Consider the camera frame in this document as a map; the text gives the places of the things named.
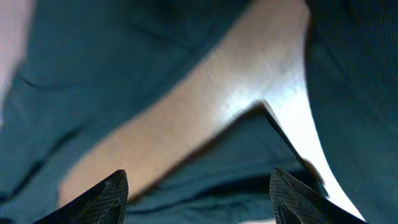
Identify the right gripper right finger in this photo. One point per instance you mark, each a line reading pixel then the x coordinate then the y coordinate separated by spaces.
pixel 293 202

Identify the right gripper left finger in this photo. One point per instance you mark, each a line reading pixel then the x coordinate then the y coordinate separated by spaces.
pixel 105 203

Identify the black leggings red waistband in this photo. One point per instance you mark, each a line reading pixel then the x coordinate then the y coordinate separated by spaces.
pixel 170 92

